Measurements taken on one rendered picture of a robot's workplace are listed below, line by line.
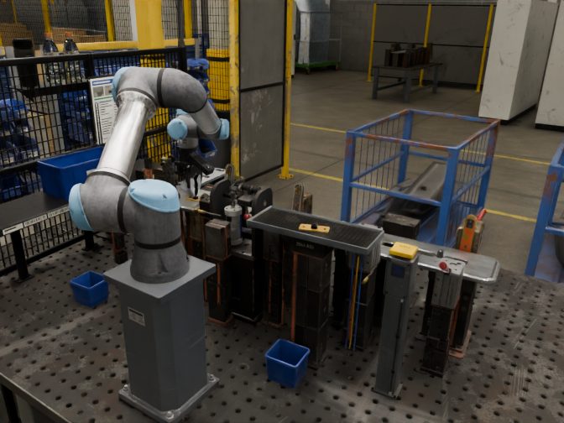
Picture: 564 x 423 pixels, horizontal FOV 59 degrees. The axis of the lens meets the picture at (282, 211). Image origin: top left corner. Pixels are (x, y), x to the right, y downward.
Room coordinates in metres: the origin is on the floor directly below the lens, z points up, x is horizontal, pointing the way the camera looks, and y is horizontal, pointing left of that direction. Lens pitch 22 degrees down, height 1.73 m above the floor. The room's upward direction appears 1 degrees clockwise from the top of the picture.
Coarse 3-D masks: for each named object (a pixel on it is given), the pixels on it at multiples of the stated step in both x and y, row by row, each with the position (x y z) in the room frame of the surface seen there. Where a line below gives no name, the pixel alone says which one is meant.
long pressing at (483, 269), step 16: (208, 192) 2.00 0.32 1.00; (384, 240) 1.56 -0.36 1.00; (400, 240) 1.56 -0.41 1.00; (416, 240) 1.57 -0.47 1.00; (384, 256) 1.43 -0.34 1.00; (448, 256) 1.44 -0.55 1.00; (464, 256) 1.45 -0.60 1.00; (480, 256) 1.45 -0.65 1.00; (464, 272) 1.34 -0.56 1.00; (480, 272) 1.34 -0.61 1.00; (496, 272) 1.35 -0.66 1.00
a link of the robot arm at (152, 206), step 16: (128, 192) 1.11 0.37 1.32; (144, 192) 1.09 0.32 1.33; (160, 192) 1.10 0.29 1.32; (176, 192) 1.14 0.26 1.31; (128, 208) 1.09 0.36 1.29; (144, 208) 1.08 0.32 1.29; (160, 208) 1.08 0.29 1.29; (176, 208) 1.12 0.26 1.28; (128, 224) 1.08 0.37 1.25; (144, 224) 1.08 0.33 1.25; (160, 224) 1.08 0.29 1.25; (176, 224) 1.12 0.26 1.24; (144, 240) 1.08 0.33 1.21; (160, 240) 1.08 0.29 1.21
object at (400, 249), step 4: (396, 244) 1.19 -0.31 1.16; (400, 244) 1.19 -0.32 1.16; (404, 244) 1.19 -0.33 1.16; (408, 244) 1.19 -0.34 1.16; (392, 248) 1.16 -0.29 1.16; (396, 248) 1.16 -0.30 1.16; (400, 248) 1.16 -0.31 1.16; (404, 248) 1.16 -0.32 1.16; (408, 248) 1.16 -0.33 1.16; (412, 248) 1.16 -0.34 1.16; (416, 248) 1.17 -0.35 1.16; (392, 252) 1.15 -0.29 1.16; (396, 252) 1.15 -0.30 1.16; (400, 252) 1.14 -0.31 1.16; (404, 252) 1.14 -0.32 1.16; (408, 252) 1.14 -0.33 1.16; (412, 252) 1.14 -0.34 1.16; (400, 256) 1.14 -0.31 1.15; (404, 256) 1.14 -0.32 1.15; (408, 256) 1.13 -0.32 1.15; (412, 256) 1.13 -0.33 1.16
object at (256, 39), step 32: (256, 0) 4.83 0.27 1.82; (288, 0) 5.29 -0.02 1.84; (256, 32) 4.83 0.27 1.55; (288, 32) 5.29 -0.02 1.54; (256, 64) 4.84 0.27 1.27; (288, 64) 5.28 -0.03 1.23; (256, 96) 4.86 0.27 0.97; (288, 96) 5.29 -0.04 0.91; (256, 128) 4.87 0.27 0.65; (288, 128) 5.31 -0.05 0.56; (256, 160) 4.86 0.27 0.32; (288, 160) 5.32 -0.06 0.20
